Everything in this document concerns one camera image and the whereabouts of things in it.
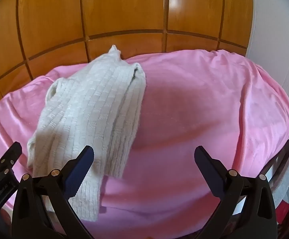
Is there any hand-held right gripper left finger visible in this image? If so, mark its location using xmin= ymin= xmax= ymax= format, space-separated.
xmin=11 ymin=146 xmax=95 ymax=239

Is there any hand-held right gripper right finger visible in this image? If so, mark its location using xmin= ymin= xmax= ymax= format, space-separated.
xmin=194 ymin=146 xmax=278 ymax=239

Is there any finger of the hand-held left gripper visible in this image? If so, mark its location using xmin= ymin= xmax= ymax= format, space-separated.
xmin=0 ymin=142 xmax=23 ymax=184

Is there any white knit sweater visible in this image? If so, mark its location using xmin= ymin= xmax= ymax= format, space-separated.
xmin=27 ymin=45 xmax=147 ymax=222

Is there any pink blanket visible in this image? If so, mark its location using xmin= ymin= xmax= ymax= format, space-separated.
xmin=0 ymin=48 xmax=289 ymax=232

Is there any grey board with dark frame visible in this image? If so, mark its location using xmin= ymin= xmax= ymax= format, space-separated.
xmin=265 ymin=132 xmax=289 ymax=205

